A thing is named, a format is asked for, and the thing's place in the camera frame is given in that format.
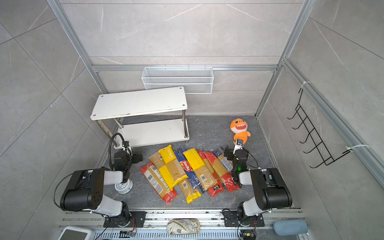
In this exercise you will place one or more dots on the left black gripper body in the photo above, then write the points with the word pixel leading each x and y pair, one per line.
pixel 136 157

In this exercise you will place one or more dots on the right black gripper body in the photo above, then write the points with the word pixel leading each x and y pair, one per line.
pixel 229 151

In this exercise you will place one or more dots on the tan yellow pasta bag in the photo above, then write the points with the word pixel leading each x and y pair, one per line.
pixel 159 163

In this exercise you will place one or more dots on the red spaghetti bag with label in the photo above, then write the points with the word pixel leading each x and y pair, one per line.
pixel 158 183

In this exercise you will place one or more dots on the yellow spaghetti bag with barcode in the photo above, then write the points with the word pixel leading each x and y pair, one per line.
pixel 199 168

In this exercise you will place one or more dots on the yellow wholewheat spaghetti bag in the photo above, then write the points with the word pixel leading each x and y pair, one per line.
pixel 173 165

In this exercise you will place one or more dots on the blue Barilla spaghetti box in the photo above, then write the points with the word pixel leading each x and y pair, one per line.
pixel 192 177

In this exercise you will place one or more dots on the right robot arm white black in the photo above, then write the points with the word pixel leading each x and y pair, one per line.
pixel 270 191

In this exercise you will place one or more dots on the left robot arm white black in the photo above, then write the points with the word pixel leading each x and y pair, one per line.
pixel 85 192

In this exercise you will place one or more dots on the white two-tier shelf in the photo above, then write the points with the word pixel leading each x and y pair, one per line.
pixel 147 102

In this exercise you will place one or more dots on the clear blue spaghetti bag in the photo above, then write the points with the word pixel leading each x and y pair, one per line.
pixel 219 153

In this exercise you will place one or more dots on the orange shark plush toy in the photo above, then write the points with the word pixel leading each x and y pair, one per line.
pixel 239 128

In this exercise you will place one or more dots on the small white alarm clock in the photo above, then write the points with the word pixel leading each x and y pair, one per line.
pixel 124 188

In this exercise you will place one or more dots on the red yellow spaghetti bag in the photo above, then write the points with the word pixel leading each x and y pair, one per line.
pixel 217 188

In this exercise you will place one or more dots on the long yellow spaghetti bag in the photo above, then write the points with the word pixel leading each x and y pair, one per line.
pixel 189 193

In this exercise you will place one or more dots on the patterned cloth pouch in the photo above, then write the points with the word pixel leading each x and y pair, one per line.
pixel 183 227

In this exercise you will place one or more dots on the blue grey foam roll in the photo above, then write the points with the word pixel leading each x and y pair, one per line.
pixel 290 227

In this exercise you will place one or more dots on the white tablet device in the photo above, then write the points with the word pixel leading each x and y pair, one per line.
pixel 76 233

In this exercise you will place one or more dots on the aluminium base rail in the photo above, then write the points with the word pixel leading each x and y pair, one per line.
pixel 155 226

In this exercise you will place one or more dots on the white wire mesh basket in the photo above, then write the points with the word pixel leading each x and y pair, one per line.
pixel 194 80

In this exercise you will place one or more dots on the black wire hook rack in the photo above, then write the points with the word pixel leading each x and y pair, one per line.
pixel 313 136

